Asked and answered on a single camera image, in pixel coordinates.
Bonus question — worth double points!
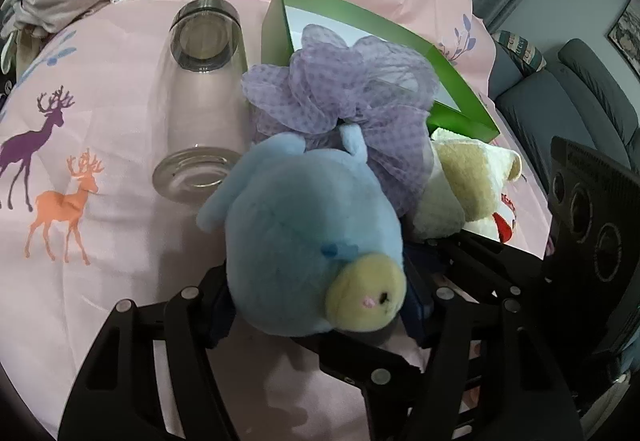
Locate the cream plush toy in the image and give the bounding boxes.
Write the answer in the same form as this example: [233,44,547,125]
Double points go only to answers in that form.
[407,128,523,242]

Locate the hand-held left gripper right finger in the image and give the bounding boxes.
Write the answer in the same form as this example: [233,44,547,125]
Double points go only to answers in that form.
[402,263,586,441]

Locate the patterned cushion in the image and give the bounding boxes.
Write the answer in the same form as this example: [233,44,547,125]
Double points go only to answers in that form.
[492,30,548,74]

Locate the green cardboard box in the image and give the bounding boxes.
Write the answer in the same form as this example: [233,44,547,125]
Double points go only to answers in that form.
[261,0,501,142]

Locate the pink printed bed sheet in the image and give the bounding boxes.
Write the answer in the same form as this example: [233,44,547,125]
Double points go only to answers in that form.
[0,0,556,441]

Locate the purple mesh bath pouf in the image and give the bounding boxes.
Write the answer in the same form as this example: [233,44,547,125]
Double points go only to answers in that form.
[241,24,441,217]

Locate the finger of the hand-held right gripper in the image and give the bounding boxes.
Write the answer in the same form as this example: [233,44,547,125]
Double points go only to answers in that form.
[295,331,436,441]
[424,230,550,298]

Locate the clear glass bottle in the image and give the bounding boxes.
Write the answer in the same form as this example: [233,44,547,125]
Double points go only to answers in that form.
[152,0,251,207]

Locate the grey sofa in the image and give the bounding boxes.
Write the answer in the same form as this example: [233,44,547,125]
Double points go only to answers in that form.
[487,38,640,182]

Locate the framed wall picture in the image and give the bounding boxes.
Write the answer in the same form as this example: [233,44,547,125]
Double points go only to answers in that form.
[607,0,640,57]

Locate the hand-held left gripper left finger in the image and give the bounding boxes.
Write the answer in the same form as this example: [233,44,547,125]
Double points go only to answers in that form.
[57,267,237,441]

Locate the blue plush toy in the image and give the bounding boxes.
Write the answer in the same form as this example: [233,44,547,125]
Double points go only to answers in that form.
[196,124,408,337]

